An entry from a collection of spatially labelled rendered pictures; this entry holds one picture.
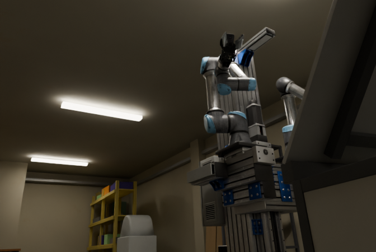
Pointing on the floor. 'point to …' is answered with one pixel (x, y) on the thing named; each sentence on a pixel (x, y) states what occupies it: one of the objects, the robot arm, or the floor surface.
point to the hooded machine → (137, 234)
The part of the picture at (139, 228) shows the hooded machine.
